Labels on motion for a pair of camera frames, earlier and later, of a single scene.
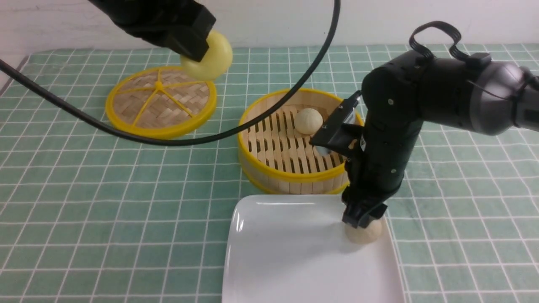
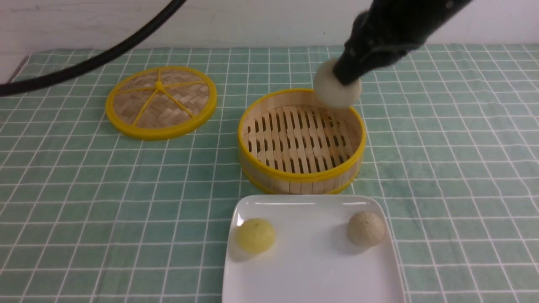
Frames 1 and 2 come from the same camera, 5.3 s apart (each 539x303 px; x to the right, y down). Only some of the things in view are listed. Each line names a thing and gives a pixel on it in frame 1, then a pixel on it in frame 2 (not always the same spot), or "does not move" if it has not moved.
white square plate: (294, 248) does not move
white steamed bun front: (362, 235) does not move
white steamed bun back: (308, 120) -> (332, 91)
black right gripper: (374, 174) -> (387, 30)
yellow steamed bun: (216, 62) -> (255, 235)
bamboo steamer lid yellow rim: (162, 102) does not move
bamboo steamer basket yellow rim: (277, 158) does not move
